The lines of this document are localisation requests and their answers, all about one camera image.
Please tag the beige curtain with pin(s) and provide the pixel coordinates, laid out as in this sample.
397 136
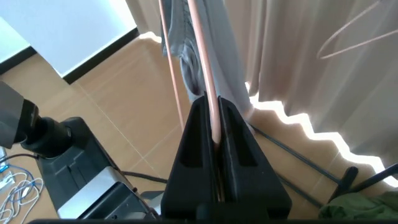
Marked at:
311 77

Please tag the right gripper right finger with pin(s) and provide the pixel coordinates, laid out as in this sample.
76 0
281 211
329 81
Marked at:
248 180

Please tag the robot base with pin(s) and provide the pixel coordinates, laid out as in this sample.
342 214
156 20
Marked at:
93 186

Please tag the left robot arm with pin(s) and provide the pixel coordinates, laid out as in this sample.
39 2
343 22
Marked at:
46 137

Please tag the green long-sleeved shirt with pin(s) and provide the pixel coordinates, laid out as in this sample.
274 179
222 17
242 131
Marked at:
360 207

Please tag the pink clothes hanger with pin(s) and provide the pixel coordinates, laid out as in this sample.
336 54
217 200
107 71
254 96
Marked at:
202 46
360 44

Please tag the black clothes rack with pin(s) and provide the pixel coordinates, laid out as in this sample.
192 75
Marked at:
346 180

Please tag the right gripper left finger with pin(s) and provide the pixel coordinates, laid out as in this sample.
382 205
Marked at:
186 174

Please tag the pale grey shorts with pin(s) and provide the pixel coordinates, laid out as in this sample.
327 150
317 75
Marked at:
178 37

